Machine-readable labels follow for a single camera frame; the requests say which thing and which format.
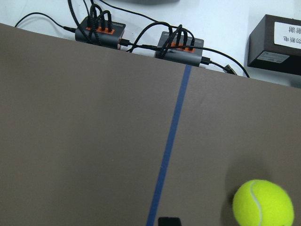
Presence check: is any left grey USB hub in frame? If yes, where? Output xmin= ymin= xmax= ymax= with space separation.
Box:
xmin=80 ymin=17 xmax=126 ymax=49

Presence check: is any right grey USB hub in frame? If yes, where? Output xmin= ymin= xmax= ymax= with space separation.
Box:
xmin=154 ymin=32 xmax=204 ymax=67

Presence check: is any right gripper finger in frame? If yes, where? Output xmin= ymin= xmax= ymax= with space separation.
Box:
xmin=158 ymin=217 xmax=182 ymax=226

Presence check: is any black box with label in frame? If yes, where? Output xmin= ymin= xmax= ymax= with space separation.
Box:
xmin=247 ymin=15 xmax=301 ymax=75

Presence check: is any grey usb hub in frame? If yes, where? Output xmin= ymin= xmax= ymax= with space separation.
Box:
xmin=154 ymin=32 xmax=204 ymax=67
xmin=80 ymin=17 xmax=126 ymax=49

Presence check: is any Wilson tennis ball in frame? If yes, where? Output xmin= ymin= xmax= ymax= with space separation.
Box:
xmin=232 ymin=179 xmax=294 ymax=226

